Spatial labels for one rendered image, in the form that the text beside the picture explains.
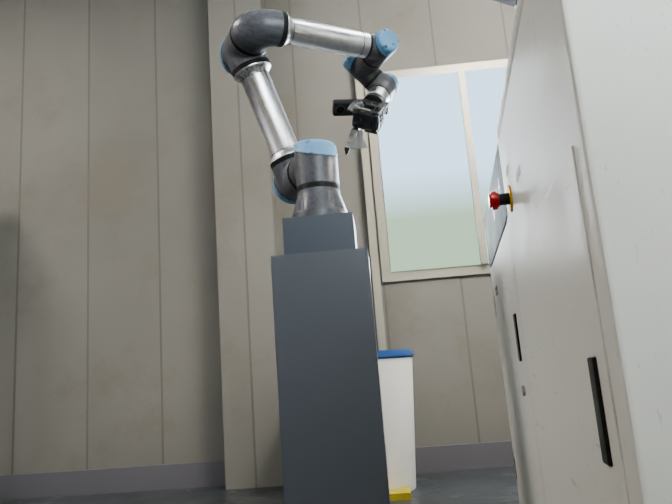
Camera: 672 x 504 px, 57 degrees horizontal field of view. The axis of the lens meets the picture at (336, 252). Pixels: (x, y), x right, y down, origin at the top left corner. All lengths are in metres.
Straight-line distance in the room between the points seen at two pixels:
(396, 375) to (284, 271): 1.27
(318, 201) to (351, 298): 0.28
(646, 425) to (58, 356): 3.30
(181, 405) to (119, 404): 0.33
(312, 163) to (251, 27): 0.42
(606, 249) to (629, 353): 0.09
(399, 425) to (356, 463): 1.22
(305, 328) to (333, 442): 0.27
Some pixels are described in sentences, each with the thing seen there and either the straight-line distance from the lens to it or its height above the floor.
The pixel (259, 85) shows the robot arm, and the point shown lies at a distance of 1.83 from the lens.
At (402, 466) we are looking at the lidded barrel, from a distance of 2.72.
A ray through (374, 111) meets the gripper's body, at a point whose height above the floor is 1.25.
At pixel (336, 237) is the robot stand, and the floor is 0.84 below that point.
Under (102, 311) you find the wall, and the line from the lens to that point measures 3.55.
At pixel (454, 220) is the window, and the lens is 3.29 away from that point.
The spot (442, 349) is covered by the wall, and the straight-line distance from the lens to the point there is 3.21.
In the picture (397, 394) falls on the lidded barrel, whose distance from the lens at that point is 2.67.
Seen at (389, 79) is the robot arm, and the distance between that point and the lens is 2.05.
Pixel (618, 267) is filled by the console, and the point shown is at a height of 0.57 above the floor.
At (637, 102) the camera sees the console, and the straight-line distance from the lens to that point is 0.62.
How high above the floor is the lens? 0.50
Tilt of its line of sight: 11 degrees up
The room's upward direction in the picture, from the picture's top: 4 degrees counter-clockwise
